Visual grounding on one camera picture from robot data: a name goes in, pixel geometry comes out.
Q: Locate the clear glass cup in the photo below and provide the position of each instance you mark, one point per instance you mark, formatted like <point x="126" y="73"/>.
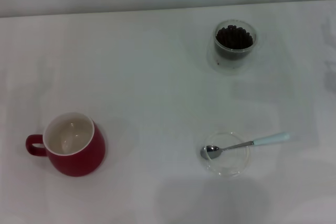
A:
<point x="218" y="51"/>

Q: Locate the coffee beans pile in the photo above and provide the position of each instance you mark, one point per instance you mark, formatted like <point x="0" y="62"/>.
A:
<point x="233" y="37"/>

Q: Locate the red ceramic mug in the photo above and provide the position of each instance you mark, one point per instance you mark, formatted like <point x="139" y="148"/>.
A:
<point x="76" y="161"/>

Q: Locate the clear glass saucer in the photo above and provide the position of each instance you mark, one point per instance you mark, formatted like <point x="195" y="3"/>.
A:
<point x="228" y="68"/>
<point x="228" y="167"/>

